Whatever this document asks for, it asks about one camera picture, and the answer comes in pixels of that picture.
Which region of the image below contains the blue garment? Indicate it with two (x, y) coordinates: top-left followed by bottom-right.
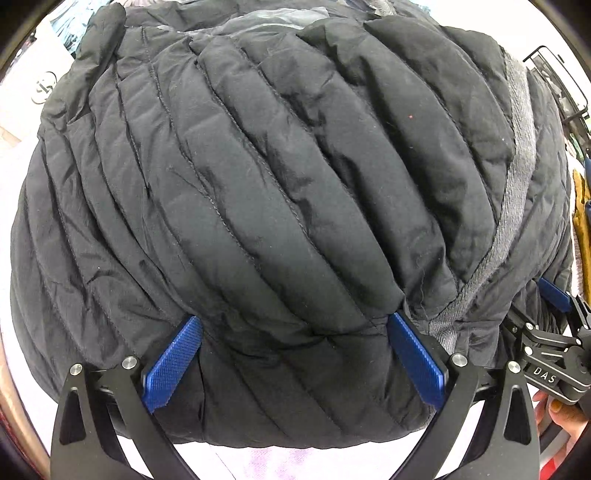
(48, 0), (100, 49)

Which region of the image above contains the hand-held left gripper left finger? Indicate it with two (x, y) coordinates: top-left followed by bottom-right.
(46, 316), (204, 480)

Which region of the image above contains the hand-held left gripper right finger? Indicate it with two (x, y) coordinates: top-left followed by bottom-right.
(387, 313), (542, 480)

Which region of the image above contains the white bag with round logo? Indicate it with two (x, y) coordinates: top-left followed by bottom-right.
(0, 21), (75, 139)

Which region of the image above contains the yellow item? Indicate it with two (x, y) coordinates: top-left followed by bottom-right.
(571, 168), (591, 245)

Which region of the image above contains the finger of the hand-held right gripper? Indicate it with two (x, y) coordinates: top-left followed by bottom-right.
(538, 276), (591, 330)

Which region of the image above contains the black quilted jacket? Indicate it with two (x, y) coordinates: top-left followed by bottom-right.
(9, 0), (578, 446)

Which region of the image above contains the light bed sheet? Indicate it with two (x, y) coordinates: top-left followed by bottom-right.
(0, 138), (61, 444)

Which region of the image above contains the person's right hand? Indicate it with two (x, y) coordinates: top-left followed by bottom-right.
(533, 390), (591, 445)

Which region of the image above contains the black metal frame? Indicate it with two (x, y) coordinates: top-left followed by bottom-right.
(524, 45), (591, 127)

